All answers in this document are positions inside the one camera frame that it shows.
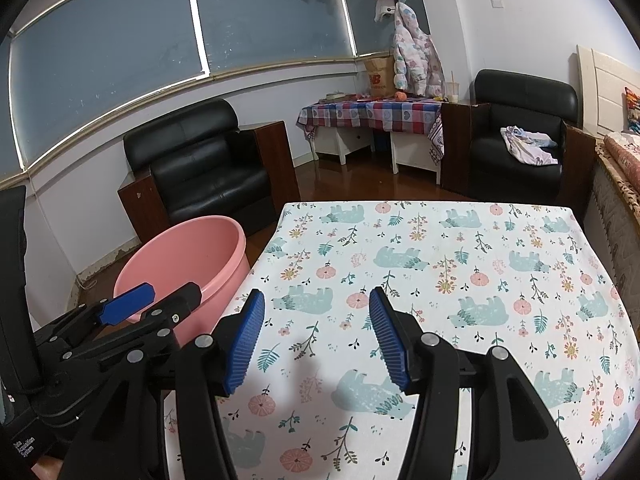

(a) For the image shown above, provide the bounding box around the pastel puffer jacket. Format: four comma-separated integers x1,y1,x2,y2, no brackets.
392,2,446,97

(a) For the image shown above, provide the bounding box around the colourful printed pillow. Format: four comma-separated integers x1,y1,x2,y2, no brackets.
622,87,640,133

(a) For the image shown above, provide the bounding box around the side table with plaid cloth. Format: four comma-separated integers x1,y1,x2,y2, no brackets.
298,99,445,163

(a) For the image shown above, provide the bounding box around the black leather armchair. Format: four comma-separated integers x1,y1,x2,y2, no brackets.
117,98,301,241
440,69,598,211

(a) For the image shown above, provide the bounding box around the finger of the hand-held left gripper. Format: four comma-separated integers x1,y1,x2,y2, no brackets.
37,281,203,366
32,282,156,341

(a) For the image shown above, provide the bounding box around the window with grey blind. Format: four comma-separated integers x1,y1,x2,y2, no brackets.
0,0,426,181

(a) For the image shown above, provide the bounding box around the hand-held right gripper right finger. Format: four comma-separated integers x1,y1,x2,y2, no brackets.
368,286,586,480

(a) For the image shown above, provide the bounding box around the pink plastic basin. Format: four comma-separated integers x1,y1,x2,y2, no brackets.
114,215,247,348

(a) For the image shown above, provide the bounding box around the brown paper bag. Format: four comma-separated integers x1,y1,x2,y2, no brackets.
362,55,398,98

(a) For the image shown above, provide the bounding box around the brown dotted quilt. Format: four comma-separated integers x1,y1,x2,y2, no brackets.
602,130,640,196

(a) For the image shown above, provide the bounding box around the crumpled printed garment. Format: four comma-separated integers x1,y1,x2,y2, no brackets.
501,126,559,166

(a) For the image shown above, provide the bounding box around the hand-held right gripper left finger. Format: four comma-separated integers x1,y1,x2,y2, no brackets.
60,289,266,480

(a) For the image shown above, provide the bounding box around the bed mattress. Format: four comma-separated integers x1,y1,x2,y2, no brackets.
582,152,640,286

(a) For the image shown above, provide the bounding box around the floral bear tablecloth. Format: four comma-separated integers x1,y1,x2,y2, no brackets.
162,201,636,480

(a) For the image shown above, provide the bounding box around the white wooden headboard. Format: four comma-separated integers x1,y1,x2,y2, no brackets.
576,44,640,136

